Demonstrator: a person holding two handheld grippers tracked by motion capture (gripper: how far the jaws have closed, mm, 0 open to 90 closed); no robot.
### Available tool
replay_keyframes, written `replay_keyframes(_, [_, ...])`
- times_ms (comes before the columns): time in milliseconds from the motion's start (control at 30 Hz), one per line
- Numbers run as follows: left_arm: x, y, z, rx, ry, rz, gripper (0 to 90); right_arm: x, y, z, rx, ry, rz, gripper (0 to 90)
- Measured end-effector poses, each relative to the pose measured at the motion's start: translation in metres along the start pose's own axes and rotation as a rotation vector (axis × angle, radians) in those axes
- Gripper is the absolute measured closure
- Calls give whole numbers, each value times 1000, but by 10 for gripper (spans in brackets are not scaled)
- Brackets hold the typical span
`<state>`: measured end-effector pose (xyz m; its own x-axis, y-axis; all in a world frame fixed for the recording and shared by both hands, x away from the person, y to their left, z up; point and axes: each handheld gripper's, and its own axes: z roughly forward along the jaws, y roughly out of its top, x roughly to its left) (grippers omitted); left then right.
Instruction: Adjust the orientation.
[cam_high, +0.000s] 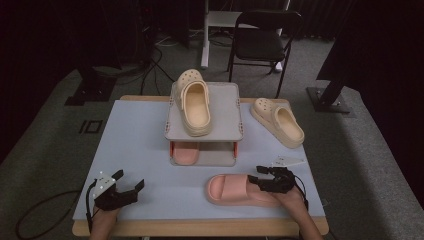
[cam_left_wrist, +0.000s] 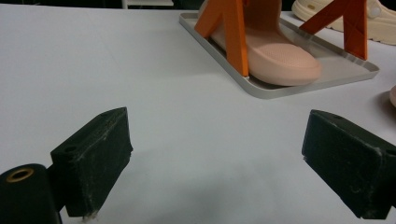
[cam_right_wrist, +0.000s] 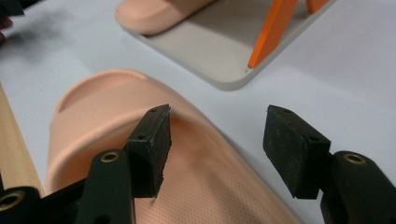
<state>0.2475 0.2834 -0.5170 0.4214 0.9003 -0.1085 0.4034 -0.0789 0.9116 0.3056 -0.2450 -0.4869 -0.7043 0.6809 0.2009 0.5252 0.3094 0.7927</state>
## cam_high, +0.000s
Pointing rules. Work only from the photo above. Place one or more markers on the light blue table mat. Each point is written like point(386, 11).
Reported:
point(166, 186)

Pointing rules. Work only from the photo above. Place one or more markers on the grey two-tier shoe rack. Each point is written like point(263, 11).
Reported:
point(226, 113)

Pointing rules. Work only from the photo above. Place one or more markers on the black stand with base plate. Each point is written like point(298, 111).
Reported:
point(328, 100)

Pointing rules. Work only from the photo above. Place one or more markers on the person's right hand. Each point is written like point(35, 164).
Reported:
point(293, 201)

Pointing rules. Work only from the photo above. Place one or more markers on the black folding chair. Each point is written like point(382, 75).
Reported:
point(260, 45)

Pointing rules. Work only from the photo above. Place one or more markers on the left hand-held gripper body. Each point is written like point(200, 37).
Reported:
point(110, 200)

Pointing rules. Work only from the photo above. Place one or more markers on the cream clog shoe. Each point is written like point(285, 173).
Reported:
point(196, 113)
point(266, 108)

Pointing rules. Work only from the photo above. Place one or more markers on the white desk frame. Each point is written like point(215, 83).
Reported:
point(220, 18)

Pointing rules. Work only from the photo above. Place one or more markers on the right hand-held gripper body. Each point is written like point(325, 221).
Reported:
point(281, 181)

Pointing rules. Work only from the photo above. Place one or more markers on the wooden table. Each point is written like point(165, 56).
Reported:
point(200, 228)

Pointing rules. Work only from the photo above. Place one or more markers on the black stand base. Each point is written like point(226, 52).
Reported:
point(93, 90)

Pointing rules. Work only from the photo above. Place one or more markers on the dark curtain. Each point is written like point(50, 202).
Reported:
point(383, 50)
point(40, 50)

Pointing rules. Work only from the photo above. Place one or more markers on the person's left hand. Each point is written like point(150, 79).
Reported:
point(105, 220)

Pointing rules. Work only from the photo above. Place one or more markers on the pink slide slipper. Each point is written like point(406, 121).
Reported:
point(226, 188)
point(185, 153)

